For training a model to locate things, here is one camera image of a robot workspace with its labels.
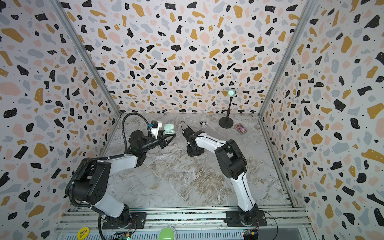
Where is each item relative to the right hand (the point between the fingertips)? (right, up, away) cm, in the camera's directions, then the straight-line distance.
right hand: (192, 151), depth 97 cm
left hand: (-8, +13, -16) cm, 23 cm away
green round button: (-10, -33, -28) cm, 45 cm away
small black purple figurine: (+7, +18, +16) cm, 25 cm away
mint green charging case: (-12, +15, -16) cm, 25 cm away
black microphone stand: (+26, +20, +18) cm, 38 cm away
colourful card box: (+36, +15, +15) cm, 41 cm away
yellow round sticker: (-50, -34, -27) cm, 66 cm away
